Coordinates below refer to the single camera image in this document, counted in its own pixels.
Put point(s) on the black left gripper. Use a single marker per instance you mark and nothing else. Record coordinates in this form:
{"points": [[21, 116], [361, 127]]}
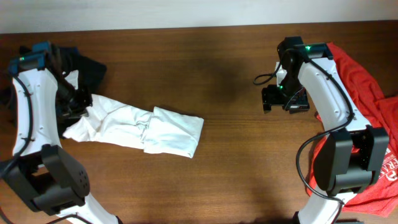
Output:
{"points": [[72, 107]]}

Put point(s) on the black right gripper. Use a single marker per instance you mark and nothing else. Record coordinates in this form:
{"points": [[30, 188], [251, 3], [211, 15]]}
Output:
{"points": [[285, 100]]}

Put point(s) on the white t-shirt with robot print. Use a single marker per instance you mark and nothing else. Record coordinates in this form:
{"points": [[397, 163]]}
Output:
{"points": [[155, 132]]}

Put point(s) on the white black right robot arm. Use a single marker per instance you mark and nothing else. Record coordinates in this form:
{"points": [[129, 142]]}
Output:
{"points": [[351, 158]]}

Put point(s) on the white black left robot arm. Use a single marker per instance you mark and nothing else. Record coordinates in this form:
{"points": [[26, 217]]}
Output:
{"points": [[45, 176]]}

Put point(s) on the black folded clothes pile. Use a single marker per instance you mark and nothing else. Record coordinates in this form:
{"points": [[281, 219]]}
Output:
{"points": [[87, 71]]}

